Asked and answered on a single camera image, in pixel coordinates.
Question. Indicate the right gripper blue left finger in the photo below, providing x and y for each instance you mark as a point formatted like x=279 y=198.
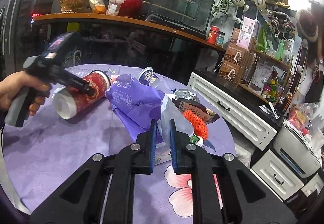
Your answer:
x=145 y=160

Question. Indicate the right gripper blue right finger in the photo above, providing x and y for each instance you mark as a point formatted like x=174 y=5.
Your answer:
x=181 y=156

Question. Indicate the purple plastic bag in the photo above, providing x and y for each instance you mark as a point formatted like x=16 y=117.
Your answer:
x=135 y=104

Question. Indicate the orange foam fruit net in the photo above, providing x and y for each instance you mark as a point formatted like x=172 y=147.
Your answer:
x=200 y=128

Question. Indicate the red paper cup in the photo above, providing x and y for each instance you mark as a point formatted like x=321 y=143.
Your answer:
x=68 y=102

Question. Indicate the brown snack wrapper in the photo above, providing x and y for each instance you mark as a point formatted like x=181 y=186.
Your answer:
x=208 y=116

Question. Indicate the dark blue paper cup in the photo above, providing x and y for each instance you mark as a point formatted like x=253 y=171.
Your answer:
x=148 y=77

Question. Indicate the green milk carton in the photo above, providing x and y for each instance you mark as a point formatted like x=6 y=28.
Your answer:
x=197 y=140

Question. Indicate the silver foil wrapper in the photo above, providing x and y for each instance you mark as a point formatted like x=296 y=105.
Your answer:
x=186 y=94

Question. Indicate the person's left hand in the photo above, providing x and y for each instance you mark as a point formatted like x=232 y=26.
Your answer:
x=12 y=84

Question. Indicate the glass candy bowl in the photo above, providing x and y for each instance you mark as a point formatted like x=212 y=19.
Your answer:
x=73 y=6

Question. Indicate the wooden counter top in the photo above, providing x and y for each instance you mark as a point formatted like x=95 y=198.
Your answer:
x=123 y=21

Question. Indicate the white drawer cabinet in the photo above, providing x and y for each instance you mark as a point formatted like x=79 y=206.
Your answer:
x=277 y=175

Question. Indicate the purple floral tablecloth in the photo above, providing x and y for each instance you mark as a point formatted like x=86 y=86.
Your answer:
x=43 y=153

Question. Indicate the clear plastic drink cup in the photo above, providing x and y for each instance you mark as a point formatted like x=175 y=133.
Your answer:
x=114 y=7

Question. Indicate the brown coffee box lower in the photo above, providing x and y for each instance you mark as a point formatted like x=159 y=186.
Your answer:
x=230 y=72

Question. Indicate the brown coffee box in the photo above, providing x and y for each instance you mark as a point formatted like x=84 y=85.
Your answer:
x=230 y=72
x=235 y=54

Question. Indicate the red ceramic vase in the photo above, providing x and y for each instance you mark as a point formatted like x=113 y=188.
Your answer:
x=130 y=8

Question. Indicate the white printer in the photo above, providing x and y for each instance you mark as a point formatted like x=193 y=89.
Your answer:
x=290 y=145

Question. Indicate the brown coffee box upper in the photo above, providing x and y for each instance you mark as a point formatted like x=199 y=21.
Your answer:
x=235 y=54

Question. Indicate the wooden shelf rack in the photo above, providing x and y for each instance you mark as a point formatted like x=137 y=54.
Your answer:
x=264 y=75

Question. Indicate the red tin can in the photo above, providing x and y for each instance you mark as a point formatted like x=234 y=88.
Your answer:
x=213 y=34

